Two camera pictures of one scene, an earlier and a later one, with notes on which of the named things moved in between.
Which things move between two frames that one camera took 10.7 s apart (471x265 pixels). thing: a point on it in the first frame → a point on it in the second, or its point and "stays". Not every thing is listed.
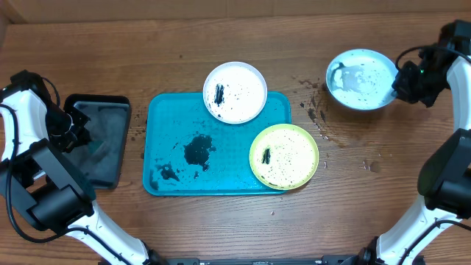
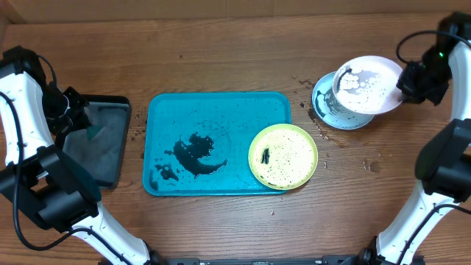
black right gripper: [400, 88] stays
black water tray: [101, 159] stays
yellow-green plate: [284, 157] stays
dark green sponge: [93, 146] → [93, 129]
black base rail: [341, 260] stays
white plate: [235, 92] → [368, 85]
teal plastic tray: [188, 152] stays
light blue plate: [361, 79] → [326, 104]
